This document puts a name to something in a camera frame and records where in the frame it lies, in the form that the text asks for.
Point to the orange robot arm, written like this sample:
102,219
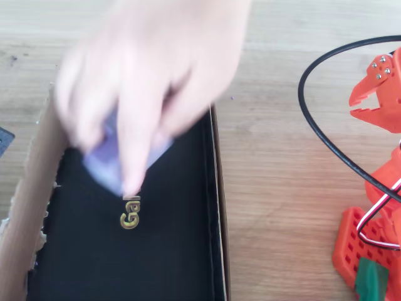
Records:
385,175

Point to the person's bare hand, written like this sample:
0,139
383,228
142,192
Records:
150,62

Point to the flat black object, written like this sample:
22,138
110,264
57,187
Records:
4,141

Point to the black cardboard box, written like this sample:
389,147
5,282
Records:
94,251

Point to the green clamp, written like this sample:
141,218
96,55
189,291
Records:
371,279

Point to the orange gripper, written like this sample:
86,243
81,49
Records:
383,94

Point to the purple foam block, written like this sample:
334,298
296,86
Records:
103,169

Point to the orange perforated arm base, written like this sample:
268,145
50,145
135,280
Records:
347,251

